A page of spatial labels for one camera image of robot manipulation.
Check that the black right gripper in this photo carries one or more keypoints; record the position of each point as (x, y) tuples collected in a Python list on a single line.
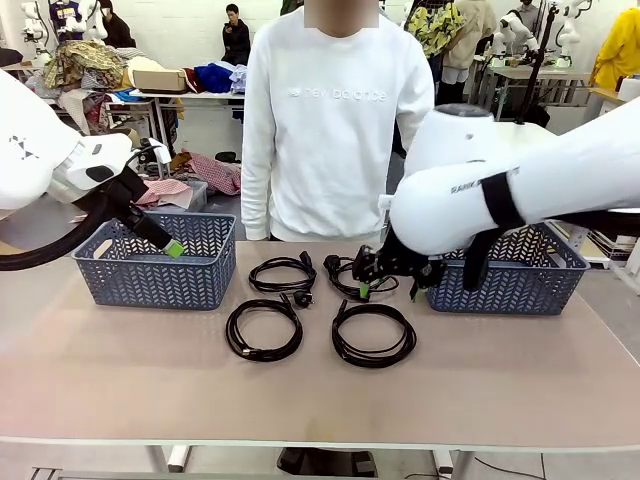
[(400, 260)]

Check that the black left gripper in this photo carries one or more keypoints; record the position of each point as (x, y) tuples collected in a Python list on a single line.
[(132, 197)]

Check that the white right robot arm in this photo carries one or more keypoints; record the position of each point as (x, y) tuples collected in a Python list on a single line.
[(450, 210)]

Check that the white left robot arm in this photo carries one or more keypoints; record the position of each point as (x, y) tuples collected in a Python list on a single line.
[(30, 165)]

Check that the person's right forearm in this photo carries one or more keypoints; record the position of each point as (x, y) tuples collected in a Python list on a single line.
[(256, 200)]

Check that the blue-grey plastic basket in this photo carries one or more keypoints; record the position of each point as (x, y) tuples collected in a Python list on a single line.
[(150, 285), (525, 290)]

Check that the pink checkered cloth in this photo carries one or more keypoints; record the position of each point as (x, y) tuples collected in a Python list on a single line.
[(165, 192)]

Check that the clear plastic storage bin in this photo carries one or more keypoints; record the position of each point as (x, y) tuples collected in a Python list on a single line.
[(200, 195)]

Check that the red checkered cloth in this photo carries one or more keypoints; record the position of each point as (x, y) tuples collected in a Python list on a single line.
[(215, 172)]

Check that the person in white sweatshirt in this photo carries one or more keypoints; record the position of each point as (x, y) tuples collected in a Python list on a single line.
[(330, 150)]

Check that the white background table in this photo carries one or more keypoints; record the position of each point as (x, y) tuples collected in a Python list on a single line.
[(210, 96)]

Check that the cardboard box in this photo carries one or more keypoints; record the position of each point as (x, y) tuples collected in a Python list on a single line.
[(160, 80)]

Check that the maroon cloth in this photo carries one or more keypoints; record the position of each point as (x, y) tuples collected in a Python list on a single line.
[(190, 80)]

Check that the blue cloth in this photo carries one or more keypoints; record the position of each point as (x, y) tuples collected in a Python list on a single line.
[(215, 75)]

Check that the white table leg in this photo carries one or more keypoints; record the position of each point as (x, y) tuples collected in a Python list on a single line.
[(452, 462), (172, 457)]

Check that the pile of patterned clothes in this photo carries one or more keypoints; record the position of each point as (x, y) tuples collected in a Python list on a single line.
[(85, 60)]

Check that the black foot pedal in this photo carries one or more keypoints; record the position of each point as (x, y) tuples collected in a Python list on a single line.
[(325, 462)]

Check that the seated person in black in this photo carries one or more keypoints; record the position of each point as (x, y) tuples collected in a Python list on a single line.
[(236, 40)]

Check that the person in black with mask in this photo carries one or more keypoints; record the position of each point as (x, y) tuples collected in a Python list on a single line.
[(119, 32)]

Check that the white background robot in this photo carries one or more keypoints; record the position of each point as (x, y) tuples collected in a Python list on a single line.
[(95, 20), (570, 25), (35, 20), (515, 30)]

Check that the purple and yellow jersey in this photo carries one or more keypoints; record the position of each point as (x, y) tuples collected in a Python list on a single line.
[(67, 20)]

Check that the person in beige jacket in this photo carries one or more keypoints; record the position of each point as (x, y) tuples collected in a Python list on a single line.
[(470, 35)]

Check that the black tripod pole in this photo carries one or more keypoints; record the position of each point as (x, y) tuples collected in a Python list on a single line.
[(537, 67)]

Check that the person in yellow floral shirt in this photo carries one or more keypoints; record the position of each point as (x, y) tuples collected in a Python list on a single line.
[(435, 25)]

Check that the grey background work table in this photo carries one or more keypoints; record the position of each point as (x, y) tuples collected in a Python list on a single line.
[(565, 74)]

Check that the white roll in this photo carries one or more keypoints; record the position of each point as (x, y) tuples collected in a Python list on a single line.
[(630, 87)]

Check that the person in yellow jacket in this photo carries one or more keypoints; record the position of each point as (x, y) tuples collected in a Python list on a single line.
[(620, 45)]

